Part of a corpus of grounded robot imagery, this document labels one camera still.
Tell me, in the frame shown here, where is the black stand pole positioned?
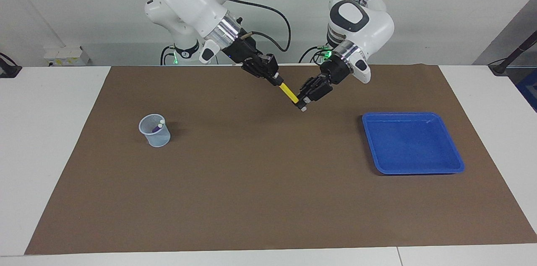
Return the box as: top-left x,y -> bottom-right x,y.
488,31 -> 537,76

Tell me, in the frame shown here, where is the blue plastic tray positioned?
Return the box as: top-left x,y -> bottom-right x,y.
362,112 -> 465,175

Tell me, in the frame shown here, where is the brown table mat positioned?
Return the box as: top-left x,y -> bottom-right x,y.
24,64 -> 537,255

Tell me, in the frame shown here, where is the black table clamp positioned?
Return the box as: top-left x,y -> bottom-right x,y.
0,53 -> 22,78

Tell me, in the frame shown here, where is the light blue mesh pen cup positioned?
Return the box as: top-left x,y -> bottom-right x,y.
139,114 -> 171,148

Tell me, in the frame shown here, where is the white socket box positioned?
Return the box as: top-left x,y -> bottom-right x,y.
44,46 -> 91,66

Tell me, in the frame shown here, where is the blue crate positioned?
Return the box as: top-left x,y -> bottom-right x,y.
515,69 -> 537,112

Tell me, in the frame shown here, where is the yellow pen with white cap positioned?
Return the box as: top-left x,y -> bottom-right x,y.
279,83 -> 308,112

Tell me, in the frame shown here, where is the black left arm base cable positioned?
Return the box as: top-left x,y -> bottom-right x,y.
299,46 -> 332,64

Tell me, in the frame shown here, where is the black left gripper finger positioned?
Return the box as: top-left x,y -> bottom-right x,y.
309,76 -> 333,102
297,78 -> 315,108

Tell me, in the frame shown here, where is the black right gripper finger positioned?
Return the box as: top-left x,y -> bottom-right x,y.
243,64 -> 278,87
262,54 -> 284,86

